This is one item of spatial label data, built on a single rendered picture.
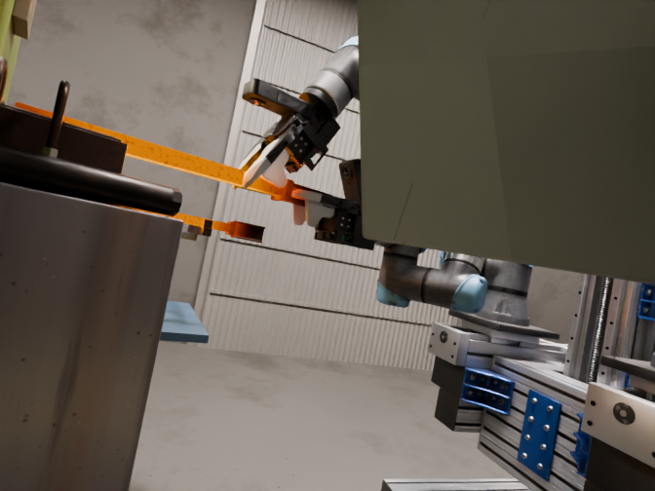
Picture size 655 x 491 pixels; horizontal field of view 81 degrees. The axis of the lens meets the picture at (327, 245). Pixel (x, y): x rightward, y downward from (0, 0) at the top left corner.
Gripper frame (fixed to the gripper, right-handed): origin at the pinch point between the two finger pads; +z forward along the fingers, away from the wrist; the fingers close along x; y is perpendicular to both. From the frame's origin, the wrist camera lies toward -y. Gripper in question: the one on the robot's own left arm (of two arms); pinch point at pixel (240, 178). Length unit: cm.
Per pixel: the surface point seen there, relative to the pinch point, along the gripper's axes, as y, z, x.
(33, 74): -73, -50, 297
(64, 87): -21.3, 10.8, -13.8
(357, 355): 247, -32, 198
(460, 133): -7.0, 7.2, -45.6
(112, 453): 3.4, 35.1, -15.9
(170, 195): -8.9, 12.3, -15.5
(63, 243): -12.7, 21.6, -16.0
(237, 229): 18.9, -2.9, 37.1
